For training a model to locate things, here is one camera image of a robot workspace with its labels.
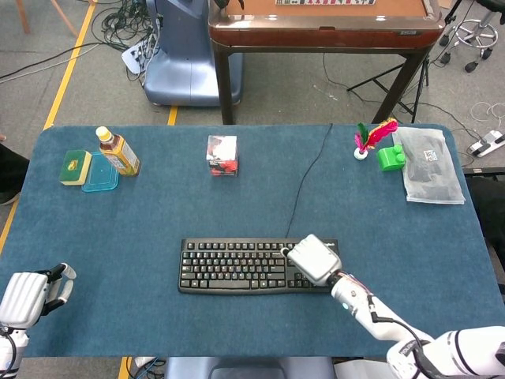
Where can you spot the black robot claw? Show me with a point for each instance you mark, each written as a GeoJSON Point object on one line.
{"type": "Point", "coordinates": [221, 3]}

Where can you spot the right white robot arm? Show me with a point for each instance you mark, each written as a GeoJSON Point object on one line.
{"type": "Point", "coordinates": [367, 316]}

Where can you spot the small printed carton box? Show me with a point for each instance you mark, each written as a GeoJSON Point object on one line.
{"type": "Point", "coordinates": [221, 154]}

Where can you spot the brown mahjong table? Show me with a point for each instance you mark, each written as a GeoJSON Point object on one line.
{"type": "Point", "coordinates": [315, 33]}

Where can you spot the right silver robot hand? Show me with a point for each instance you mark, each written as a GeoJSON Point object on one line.
{"type": "Point", "coordinates": [315, 258]}

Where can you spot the grey robot torso base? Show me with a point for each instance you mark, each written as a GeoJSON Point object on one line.
{"type": "Point", "coordinates": [244, 369]}

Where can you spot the black computer keyboard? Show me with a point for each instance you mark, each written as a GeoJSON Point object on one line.
{"type": "Point", "coordinates": [229, 268]}

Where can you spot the clear plastic bag dark contents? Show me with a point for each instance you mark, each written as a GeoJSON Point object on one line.
{"type": "Point", "coordinates": [430, 173]}

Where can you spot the black tripod stand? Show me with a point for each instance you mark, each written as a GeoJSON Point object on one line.
{"type": "Point", "coordinates": [375, 78]}

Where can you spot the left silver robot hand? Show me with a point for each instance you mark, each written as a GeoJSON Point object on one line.
{"type": "Point", "coordinates": [21, 296]}

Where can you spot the rolling stool base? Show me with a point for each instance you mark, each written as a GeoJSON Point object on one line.
{"type": "Point", "coordinates": [488, 13]}

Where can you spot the pink green feather shuttlecock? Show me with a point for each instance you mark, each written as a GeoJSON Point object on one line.
{"type": "Point", "coordinates": [361, 154]}

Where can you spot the blue table cloth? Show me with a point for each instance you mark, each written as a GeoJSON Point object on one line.
{"type": "Point", "coordinates": [118, 237]}

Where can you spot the person in dark clothes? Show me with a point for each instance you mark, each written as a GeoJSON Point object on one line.
{"type": "Point", "coordinates": [10, 169]}

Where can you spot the blue transparent plastic lid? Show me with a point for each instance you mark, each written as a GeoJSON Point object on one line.
{"type": "Point", "coordinates": [98, 177]}

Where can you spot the yellow green sponge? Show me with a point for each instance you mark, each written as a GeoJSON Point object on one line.
{"type": "Point", "coordinates": [75, 166]}

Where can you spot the white power strip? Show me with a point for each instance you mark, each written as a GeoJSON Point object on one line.
{"type": "Point", "coordinates": [487, 144]}
{"type": "Point", "coordinates": [134, 57]}

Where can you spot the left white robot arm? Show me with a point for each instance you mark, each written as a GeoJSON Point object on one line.
{"type": "Point", "coordinates": [10, 347]}

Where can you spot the green toy block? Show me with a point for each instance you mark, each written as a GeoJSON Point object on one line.
{"type": "Point", "coordinates": [388, 160]}

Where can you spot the white chair wooden legs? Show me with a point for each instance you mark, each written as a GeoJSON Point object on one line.
{"type": "Point", "coordinates": [22, 16]}

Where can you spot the yellow-capped tea bottle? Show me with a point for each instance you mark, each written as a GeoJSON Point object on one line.
{"type": "Point", "coordinates": [120, 156]}

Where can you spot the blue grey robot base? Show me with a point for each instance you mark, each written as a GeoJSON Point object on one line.
{"type": "Point", "coordinates": [181, 59]}

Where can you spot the face-up mahjong tile row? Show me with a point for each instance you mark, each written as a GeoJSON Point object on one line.
{"type": "Point", "coordinates": [315, 2]}

